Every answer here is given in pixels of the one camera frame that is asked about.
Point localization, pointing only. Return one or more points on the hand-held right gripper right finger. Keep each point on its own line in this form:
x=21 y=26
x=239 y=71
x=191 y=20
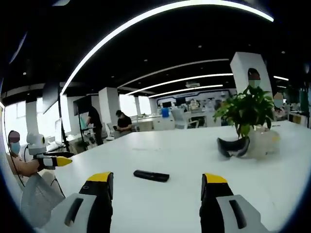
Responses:
x=218 y=194

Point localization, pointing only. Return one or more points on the white mesh bag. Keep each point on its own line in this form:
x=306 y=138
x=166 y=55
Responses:
x=36 y=199

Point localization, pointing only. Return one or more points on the white swivel chair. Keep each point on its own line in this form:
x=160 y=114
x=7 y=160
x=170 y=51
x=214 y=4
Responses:
x=179 y=117

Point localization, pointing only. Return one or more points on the straight ceiling light strip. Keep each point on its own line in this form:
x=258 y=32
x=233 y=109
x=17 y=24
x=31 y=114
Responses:
x=179 y=80
x=184 y=90

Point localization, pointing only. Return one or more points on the black monitor screen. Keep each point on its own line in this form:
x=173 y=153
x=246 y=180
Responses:
x=81 y=105

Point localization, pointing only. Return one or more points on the long curved ceiling light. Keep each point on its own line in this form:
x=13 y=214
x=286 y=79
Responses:
x=126 y=23

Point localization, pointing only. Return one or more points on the wide white pillar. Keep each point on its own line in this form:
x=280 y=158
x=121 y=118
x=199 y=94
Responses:
x=245 y=65

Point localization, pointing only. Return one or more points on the narrow white pillar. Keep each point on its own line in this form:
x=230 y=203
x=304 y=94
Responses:
x=108 y=106

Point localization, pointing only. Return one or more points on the black VR headset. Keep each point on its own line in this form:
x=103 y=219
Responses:
x=234 y=146

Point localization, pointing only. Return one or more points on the blue chair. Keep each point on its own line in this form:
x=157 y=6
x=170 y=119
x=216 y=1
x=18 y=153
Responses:
x=165 y=112

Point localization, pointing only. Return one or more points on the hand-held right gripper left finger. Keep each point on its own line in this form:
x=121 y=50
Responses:
x=97 y=194

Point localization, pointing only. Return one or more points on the ceiling projector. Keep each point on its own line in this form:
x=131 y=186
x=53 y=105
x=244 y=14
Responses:
x=193 y=84

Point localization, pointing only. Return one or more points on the clear plastic bag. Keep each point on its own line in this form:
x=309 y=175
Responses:
x=263 y=143

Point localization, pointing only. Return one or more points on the green leafy plant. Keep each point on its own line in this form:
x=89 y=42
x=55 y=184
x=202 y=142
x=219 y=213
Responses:
x=245 y=106

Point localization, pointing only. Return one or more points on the black remote control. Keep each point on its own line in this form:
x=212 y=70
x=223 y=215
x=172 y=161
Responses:
x=151 y=176

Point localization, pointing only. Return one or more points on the black tripod stand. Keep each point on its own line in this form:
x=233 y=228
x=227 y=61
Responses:
x=63 y=131

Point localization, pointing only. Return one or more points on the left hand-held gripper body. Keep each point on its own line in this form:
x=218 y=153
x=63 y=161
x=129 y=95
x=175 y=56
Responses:
x=36 y=143

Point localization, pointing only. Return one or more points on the person's masked head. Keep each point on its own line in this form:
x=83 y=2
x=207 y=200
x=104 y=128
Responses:
x=15 y=147

